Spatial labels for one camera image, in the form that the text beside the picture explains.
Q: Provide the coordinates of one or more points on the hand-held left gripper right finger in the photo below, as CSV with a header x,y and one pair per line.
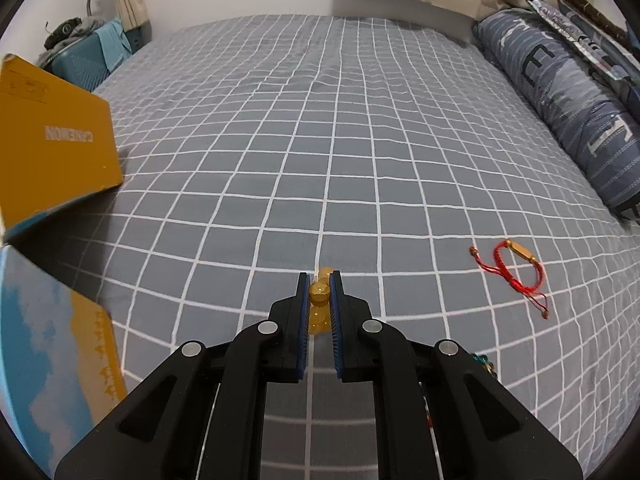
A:
x,y
336,320

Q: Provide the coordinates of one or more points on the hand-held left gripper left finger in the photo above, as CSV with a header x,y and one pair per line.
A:
x,y
301,320

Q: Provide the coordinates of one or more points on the blue and yellow box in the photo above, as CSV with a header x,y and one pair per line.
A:
x,y
45,340

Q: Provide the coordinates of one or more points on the grey checked bedsheet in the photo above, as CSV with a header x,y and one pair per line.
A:
x,y
300,160

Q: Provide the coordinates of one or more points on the yellow cardboard box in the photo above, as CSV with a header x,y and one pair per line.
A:
x,y
60,160

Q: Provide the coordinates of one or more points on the folded blue grey duvet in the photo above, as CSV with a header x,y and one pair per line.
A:
x,y
565,90

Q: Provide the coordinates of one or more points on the light blue cloth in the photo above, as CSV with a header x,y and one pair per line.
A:
x,y
114,45

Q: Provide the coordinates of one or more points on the black round device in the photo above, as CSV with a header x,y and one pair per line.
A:
x,y
62,29

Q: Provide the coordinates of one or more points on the blue camouflage pillow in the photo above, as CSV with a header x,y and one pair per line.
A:
x,y
602,47

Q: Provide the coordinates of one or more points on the brown patterned cloth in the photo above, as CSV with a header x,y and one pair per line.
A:
x,y
595,12

